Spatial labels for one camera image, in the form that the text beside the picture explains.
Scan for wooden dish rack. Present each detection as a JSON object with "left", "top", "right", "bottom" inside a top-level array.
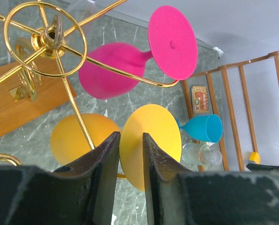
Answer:
[{"left": 181, "top": 50, "right": 279, "bottom": 172}]

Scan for pink wine glass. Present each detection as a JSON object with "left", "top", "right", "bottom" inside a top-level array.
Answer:
[{"left": 78, "top": 6, "right": 198, "bottom": 99}]

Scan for yellow wine glass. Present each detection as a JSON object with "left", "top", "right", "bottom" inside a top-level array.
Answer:
[{"left": 50, "top": 104, "right": 181, "bottom": 191}]

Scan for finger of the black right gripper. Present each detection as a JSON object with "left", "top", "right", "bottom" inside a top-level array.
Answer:
[{"left": 247, "top": 163, "right": 279, "bottom": 172}]

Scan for small clear cup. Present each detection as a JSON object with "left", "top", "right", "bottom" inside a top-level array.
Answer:
[{"left": 210, "top": 150, "right": 223, "bottom": 165}]

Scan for gold wire wine glass rack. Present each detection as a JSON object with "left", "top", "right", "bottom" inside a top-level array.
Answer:
[{"left": 0, "top": 0, "right": 180, "bottom": 180}]

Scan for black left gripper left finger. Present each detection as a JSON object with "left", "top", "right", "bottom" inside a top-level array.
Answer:
[{"left": 0, "top": 132, "right": 121, "bottom": 225}]

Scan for blue wine glass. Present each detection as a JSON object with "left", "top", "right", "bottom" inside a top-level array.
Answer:
[{"left": 175, "top": 114, "right": 223, "bottom": 143}]

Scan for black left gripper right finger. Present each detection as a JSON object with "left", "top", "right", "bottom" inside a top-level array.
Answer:
[{"left": 142, "top": 132, "right": 279, "bottom": 225}]

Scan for orange labelled small box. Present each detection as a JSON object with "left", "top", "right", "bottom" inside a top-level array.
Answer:
[{"left": 191, "top": 86, "right": 209, "bottom": 114}]

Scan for patterned clear wine glass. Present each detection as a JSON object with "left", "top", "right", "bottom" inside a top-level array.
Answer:
[{"left": 182, "top": 143, "right": 212, "bottom": 165}]

